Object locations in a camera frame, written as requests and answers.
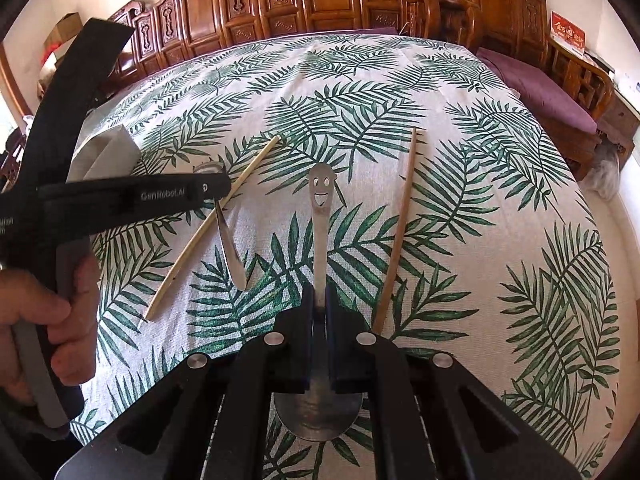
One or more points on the wooden side cabinet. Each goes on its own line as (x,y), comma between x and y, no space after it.
(590,95)

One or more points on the person's left hand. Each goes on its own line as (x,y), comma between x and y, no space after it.
(80,320)

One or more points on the carved wooden chair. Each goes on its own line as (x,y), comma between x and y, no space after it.
(435,20)

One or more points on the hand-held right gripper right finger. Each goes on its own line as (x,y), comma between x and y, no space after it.
(334,345)

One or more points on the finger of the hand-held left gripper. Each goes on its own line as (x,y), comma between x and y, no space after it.
(175,192)

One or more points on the red box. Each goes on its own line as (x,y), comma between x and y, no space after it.
(568,34)

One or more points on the brown wooden chopstick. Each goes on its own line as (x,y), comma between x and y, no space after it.
(398,230)

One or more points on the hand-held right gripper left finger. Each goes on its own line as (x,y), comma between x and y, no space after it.
(306,345)

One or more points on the purple cushion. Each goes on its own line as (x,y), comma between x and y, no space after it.
(540,95)

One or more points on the cardboard box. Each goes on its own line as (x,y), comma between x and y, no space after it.
(62,35)

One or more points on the light bamboo chopstick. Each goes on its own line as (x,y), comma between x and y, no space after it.
(196,250)

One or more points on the plain metal spoon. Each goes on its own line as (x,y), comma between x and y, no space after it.
(232,255)

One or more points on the leaf print tablecloth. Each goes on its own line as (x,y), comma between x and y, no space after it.
(450,210)

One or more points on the white plastic bag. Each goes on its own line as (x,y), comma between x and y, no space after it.
(605,167)

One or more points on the grey rectangular tray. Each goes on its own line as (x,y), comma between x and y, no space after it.
(107,157)

